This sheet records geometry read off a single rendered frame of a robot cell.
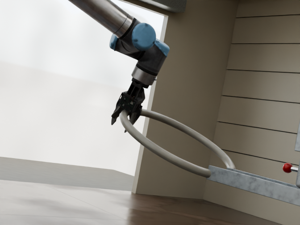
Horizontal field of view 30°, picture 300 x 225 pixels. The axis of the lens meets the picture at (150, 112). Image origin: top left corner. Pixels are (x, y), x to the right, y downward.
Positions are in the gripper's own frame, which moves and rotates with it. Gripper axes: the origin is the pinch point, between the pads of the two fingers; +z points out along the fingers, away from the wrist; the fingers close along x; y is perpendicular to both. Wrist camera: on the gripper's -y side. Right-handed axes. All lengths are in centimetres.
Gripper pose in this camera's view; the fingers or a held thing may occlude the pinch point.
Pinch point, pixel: (120, 125)
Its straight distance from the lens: 219.1
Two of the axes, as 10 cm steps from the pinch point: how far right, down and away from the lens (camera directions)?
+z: -4.4, 8.6, 2.4
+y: -2.8, 1.2, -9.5
